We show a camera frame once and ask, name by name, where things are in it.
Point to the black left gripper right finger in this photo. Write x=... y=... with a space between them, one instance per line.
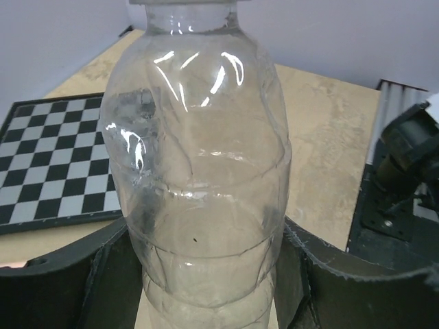
x=321 y=286

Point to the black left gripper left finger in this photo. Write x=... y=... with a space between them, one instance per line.
x=94 y=282

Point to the clear plastic bottle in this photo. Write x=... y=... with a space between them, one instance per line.
x=195 y=126

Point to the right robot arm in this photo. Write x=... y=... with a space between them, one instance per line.
x=411 y=141

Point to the black white checkerboard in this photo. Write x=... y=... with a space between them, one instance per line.
x=54 y=165

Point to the aluminium frame rail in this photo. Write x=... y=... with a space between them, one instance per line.
x=394 y=99

